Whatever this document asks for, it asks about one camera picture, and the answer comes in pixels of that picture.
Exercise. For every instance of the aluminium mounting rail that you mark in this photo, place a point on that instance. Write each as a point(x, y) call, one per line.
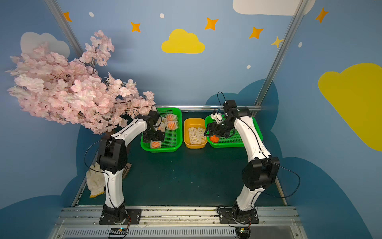
point(178, 223)

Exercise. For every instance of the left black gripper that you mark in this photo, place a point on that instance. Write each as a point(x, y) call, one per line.
point(154, 135)

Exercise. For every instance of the netted orange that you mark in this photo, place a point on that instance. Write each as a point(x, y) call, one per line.
point(161, 127)
point(171, 117)
point(155, 144)
point(172, 125)

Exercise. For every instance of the small circuit board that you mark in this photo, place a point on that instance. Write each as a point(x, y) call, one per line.
point(118, 233)
point(243, 233)

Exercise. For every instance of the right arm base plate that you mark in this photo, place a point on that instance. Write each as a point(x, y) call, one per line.
point(226, 216)

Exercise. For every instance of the right small circuit board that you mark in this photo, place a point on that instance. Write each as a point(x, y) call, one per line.
point(243, 233)

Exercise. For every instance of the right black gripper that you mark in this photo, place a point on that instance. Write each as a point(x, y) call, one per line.
point(211, 130)

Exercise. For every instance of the white foam net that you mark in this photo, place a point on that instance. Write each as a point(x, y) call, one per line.
point(193, 135)

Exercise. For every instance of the left small circuit board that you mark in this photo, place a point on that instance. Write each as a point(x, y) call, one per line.
point(118, 233)

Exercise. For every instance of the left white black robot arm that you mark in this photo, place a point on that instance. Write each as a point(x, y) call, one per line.
point(112, 158)

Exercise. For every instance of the white work glove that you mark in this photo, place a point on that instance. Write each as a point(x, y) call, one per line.
point(95, 181)

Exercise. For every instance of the pink artificial blossom tree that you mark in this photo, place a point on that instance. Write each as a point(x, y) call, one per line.
point(48, 85)

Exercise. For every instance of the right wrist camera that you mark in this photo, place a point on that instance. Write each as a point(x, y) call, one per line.
point(218, 117)

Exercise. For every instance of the left green plastic basket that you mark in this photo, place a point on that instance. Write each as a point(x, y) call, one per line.
point(173, 138)

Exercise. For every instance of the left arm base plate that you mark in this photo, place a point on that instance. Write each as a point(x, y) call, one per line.
point(132, 216)

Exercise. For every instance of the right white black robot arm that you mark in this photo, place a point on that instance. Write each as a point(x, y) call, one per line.
point(262, 167)

